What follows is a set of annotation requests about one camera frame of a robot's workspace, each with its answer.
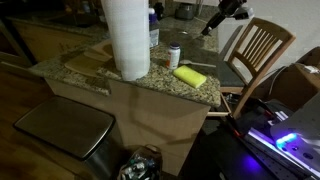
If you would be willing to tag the wooden slatted chair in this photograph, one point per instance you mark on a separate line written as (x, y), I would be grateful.
(263, 50)

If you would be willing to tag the white power adapter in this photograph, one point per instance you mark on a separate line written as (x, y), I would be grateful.
(311, 69)

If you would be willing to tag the wooden open drawer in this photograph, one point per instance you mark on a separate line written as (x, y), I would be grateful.
(224, 106)

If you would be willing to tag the grey chair cushion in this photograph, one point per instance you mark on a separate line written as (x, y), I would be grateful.
(230, 75)

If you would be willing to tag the beige counter cabinet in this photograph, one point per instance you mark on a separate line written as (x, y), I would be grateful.
(156, 123)

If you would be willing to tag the stainless steel trash can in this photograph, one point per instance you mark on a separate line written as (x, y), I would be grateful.
(66, 128)

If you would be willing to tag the white pill bottle blue cap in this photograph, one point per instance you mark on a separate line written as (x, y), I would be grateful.
(173, 55)

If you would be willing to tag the brown cardboard box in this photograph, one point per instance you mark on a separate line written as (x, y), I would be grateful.
(296, 83)

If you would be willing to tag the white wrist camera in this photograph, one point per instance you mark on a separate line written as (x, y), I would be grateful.
(244, 13)

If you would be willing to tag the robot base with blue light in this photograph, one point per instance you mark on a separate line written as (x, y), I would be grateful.
(293, 143)

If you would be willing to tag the yellow-green sponge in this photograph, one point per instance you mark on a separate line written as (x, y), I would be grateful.
(190, 76)

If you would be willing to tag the white paper towel roll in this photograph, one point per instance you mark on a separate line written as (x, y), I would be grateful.
(130, 36)

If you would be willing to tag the dark bottle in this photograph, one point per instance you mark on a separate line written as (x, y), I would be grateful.
(159, 10)

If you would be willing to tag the steel pot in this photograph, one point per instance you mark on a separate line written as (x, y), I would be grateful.
(185, 10)

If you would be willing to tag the white plastic spoon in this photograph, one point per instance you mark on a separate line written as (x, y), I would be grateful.
(196, 63)

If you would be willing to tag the wooden cutting board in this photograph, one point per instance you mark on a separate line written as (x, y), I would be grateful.
(87, 60)

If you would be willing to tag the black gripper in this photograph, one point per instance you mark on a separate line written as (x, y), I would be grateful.
(230, 6)

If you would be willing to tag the bag of recyclables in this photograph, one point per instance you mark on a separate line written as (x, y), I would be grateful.
(141, 165)

